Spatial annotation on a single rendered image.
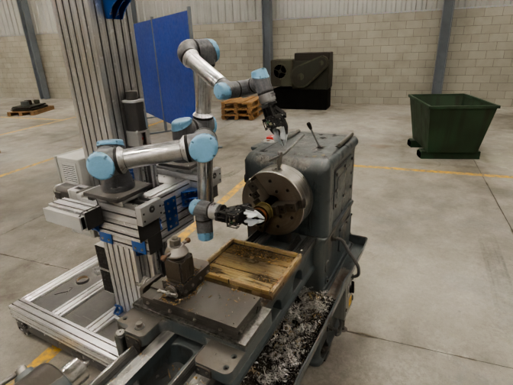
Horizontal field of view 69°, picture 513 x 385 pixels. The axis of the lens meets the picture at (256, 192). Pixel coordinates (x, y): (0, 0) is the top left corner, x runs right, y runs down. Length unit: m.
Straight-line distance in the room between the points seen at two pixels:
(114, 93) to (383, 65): 10.13
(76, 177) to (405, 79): 10.31
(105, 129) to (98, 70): 0.28
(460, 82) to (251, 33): 6.14
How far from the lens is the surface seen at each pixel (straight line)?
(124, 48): 2.04
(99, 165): 1.62
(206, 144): 1.53
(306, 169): 1.75
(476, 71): 11.75
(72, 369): 1.00
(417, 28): 11.58
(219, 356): 1.22
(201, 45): 2.04
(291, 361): 1.62
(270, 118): 1.71
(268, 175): 1.65
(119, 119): 2.00
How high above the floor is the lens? 1.76
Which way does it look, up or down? 22 degrees down
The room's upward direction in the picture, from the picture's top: 2 degrees counter-clockwise
